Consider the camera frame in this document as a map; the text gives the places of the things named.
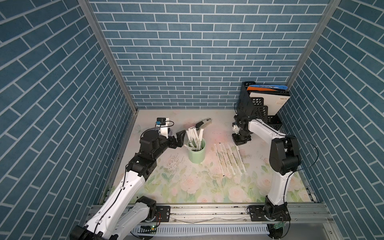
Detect green cylindrical cup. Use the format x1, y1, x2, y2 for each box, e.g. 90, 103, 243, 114
188, 139, 206, 164

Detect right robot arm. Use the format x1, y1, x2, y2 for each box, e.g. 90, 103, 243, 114
232, 113, 302, 220

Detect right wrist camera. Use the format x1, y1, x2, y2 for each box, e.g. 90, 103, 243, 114
233, 124, 241, 135

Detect white vented cable duct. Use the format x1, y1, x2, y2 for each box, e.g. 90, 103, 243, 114
132, 224, 270, 237

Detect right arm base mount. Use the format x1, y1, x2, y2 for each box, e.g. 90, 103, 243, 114
246, 205, 291, 222

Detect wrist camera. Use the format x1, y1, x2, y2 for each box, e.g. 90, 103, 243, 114
155, 118, 170, 138
233, 124, 241, 135

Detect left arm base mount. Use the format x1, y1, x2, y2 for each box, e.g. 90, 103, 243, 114
142, 205, 171, 223

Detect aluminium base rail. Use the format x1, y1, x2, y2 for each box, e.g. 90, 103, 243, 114
85, 203, 335, 226

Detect wrapped straws in cup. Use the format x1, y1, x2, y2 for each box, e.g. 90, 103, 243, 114
184, 127, 204, 152

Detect black mesh file holder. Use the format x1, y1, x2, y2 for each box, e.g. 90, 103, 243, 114
233, 81, 283, 130

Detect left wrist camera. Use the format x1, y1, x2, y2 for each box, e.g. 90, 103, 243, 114
155, 118, 170, 138

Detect blue folder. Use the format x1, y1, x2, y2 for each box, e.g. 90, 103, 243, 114
248, 85, 288, 91

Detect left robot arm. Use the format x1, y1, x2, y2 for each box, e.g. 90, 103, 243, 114
70, 130, 186, 240

